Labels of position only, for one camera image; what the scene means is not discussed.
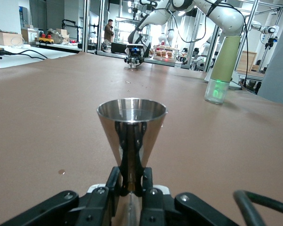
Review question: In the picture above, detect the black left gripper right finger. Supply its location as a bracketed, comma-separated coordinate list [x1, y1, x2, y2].
[140, 167, 237, 226]

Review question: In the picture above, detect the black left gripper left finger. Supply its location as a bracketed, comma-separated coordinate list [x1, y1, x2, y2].
[0, 166, 121, 226]

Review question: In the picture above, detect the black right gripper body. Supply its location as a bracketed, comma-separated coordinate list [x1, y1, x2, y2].
[128, 48, 143, 59]

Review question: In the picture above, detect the steel jigger measuring cup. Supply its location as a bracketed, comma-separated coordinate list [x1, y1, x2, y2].
[96, 97, 168, 226]

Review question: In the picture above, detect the long black box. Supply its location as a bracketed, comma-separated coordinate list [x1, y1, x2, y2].
[110, 41, 130, 54]

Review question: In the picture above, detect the white rack with breads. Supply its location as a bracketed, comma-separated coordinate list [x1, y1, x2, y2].
[153, 44, 180, 63]

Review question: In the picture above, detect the person in brown jacket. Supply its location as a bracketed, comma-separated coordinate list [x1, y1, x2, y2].
[103, 19, 114, 44]

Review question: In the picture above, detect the cardboard box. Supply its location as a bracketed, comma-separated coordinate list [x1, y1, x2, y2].
[58, 28, 70, 43]

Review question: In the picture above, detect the crumpled grey bag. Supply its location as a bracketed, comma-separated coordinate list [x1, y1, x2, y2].
[47, 28, 63, 44]

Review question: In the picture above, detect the yellow toy car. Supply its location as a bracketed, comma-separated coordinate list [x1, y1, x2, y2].
[39, 33, 55, 45]

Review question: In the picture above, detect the brown table cover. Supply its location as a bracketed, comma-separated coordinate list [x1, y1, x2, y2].
[0, 52, 283, 226]

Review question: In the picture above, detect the wooden crate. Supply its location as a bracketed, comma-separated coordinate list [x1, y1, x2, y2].
[235, 50, 258, 73]

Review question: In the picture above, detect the light wooden box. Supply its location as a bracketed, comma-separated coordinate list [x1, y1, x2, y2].
[0, 30, 24, 47]

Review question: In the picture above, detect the aluminium frame post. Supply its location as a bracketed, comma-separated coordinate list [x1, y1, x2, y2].
[83, 0, 91, 53]

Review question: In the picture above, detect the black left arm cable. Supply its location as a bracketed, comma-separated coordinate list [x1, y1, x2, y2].
[233, 189, 283, 226]

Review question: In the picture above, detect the black cable on white table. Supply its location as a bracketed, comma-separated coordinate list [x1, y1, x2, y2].
[0, 48, 48, 59]

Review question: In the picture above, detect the white coiled cable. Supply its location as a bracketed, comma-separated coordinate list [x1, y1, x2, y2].
[10, 36, 31, 49]

